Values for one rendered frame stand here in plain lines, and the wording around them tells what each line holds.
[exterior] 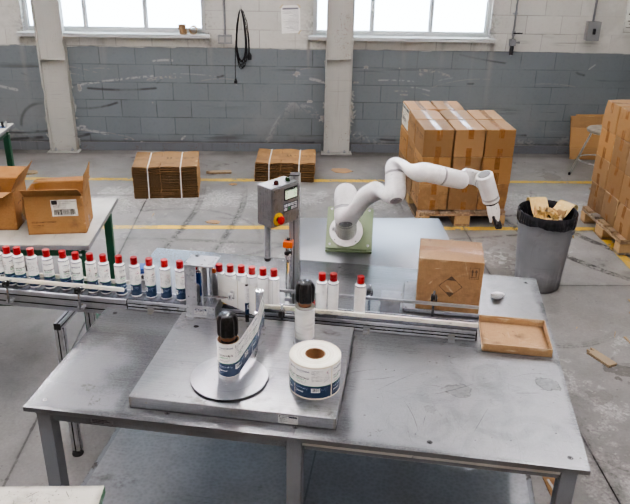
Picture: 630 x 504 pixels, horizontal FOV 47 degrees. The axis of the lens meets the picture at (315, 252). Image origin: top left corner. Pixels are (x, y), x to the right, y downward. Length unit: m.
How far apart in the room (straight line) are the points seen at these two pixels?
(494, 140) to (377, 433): 4.29
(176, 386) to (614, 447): 2.45
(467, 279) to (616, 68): 6.16
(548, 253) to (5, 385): 3.78
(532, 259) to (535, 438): 2.91
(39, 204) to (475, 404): 2.84
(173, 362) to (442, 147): 4.05
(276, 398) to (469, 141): 4.20
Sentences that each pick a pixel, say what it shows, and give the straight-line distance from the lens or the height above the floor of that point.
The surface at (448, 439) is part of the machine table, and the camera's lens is 2.78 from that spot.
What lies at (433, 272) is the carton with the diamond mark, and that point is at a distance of 3.45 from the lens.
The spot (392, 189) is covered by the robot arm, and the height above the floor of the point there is 1.39.
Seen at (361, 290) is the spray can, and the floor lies 1.02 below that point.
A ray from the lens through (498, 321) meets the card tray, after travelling 3.54.
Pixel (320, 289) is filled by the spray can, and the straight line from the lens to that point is 3.31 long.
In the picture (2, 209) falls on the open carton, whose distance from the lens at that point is 4.78.
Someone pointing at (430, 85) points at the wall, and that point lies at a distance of 8.74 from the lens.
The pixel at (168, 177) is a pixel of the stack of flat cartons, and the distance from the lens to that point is 7.28.
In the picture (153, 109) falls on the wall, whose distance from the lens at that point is 8.79.
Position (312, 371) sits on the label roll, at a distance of 2.75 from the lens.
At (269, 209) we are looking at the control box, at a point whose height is 1.38.
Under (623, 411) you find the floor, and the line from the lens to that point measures 4.64.
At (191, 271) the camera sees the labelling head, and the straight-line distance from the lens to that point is 3.27.
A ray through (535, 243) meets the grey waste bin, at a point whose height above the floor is 0.41.
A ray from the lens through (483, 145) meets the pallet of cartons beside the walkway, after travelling 6.64.
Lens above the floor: 2.55
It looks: 25 degrees down
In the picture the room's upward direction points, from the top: 1 degrees clockwise
